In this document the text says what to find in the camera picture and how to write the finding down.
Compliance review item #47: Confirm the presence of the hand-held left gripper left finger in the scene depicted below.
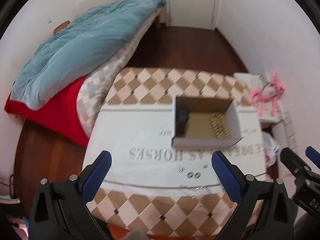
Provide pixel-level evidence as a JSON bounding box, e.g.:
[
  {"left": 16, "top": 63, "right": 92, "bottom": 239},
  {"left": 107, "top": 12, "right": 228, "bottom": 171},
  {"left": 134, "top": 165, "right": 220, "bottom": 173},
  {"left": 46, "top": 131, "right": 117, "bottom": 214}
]
[{"left": 30, "top": 151, "right": 112, "bottom": 240}]

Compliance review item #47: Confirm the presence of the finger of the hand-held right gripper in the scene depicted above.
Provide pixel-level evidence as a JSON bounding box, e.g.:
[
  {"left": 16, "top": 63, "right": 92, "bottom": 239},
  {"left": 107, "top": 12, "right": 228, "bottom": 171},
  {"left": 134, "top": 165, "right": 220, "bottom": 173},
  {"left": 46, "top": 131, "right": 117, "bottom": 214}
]
[
  {"left": 280, "top": 147, "right": 311, "bottom": 178},
  {"left": 305, "top": 146, "right": 320, "bottom": 168}
]

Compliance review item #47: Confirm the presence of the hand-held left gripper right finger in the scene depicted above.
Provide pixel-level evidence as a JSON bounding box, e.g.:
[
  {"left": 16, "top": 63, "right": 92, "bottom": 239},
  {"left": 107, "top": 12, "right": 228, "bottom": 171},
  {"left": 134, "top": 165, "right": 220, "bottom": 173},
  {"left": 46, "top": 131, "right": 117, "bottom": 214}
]
[{"left": 211, "top": 151, "right": 294, "bottom": 240}]

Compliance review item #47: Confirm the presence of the white cardboard box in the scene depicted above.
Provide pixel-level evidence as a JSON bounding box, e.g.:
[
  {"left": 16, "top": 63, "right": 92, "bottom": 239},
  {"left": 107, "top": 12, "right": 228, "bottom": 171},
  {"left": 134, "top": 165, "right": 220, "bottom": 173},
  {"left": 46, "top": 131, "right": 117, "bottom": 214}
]
[{"left": 171, "top": 95, "right": 246, "bottom": 147}]

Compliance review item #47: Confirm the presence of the black jewelry pouch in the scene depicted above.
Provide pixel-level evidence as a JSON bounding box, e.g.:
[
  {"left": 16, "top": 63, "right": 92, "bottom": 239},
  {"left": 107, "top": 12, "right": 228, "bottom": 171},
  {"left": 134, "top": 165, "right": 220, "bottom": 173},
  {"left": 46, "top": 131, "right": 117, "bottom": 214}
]
[{"left": 176, "top": 107, "right": 190, "bottom": 137}]

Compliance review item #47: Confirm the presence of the white plastic bag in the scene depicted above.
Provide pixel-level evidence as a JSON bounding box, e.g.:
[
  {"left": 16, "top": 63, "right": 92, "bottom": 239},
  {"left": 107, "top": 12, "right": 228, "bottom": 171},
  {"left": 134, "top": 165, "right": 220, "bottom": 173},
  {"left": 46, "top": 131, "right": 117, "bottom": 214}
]
[{"left": 261, "top": 131, "right": 283, "bottom": 168}]

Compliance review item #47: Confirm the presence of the white printed cloth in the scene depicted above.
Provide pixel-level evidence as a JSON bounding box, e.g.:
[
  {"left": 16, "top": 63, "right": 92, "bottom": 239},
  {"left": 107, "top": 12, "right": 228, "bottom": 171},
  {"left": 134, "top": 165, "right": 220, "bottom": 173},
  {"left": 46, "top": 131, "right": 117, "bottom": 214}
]
[{"left": 84, "top": 104, "right": 267, "bottom": 188}]

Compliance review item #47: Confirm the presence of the grey fuzzy cloth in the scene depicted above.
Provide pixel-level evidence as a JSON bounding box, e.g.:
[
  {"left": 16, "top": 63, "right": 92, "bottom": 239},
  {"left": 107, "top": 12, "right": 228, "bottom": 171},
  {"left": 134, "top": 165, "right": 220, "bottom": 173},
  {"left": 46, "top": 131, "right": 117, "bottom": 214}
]
[{"left": 124, "top": 229, "right": 147, "bottom": 240}]

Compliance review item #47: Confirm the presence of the red blanket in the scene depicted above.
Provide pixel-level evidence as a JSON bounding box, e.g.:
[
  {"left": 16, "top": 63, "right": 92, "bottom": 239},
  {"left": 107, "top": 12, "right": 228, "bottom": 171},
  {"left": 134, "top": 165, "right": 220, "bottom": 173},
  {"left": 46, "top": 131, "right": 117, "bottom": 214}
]
[{"left": 4, "top": 76, "right": 90, "bottom": 147}]

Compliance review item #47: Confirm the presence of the pink plush toy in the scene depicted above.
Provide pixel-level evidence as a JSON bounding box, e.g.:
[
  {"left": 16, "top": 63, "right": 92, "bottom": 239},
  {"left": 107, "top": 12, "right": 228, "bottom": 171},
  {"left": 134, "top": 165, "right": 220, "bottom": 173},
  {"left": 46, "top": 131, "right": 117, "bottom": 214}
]
[{"left": 251, "top": 71, "right": 286, "bottom": 117}]

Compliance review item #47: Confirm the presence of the checkered bed sheet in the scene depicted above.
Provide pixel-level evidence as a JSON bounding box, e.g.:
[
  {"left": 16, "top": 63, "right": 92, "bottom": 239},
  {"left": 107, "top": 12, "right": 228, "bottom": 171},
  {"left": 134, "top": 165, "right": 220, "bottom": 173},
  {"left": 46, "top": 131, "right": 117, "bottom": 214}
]
[{"left": 76, "top": 29, "right": 147, "bottom": 137}]

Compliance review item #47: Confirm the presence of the white shelf unit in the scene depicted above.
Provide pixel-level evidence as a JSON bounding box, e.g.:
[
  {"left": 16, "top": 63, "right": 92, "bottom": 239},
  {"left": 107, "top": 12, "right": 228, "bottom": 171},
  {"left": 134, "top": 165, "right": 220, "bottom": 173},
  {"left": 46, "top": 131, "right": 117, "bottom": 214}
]
[{"left": 233, "top": 72, "right": 300, "bottom": 153}]

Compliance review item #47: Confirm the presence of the checkered tablecloth table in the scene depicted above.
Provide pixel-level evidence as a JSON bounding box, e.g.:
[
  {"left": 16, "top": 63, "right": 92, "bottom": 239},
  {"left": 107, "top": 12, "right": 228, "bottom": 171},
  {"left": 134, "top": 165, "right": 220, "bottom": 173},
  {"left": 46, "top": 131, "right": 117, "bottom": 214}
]
[{"left": 86, "top": 67, "right": 267, "bottom": 238}]

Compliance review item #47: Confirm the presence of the light blue duvet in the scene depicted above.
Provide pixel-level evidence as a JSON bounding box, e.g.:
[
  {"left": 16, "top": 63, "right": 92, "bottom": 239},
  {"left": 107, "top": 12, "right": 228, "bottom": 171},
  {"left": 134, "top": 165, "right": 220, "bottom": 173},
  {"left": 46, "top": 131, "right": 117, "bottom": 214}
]
[{"left": 11, "top": 0, "right": 167, "bottom": 110}]

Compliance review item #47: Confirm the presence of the white door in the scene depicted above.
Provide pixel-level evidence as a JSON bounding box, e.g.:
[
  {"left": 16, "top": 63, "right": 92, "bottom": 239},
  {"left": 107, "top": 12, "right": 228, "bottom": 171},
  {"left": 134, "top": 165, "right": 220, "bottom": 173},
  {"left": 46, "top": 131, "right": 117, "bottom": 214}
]
[{"left": 168, "top": 0, "right": 217, "bottom": 30}]

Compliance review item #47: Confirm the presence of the brown wooden bed post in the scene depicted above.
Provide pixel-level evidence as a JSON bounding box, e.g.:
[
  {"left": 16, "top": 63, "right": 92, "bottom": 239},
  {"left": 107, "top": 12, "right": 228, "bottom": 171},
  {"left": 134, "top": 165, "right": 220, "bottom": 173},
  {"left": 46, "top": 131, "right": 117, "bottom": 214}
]
[{"left": 53, "top": 20, "right": 71, "bottom": 34}]

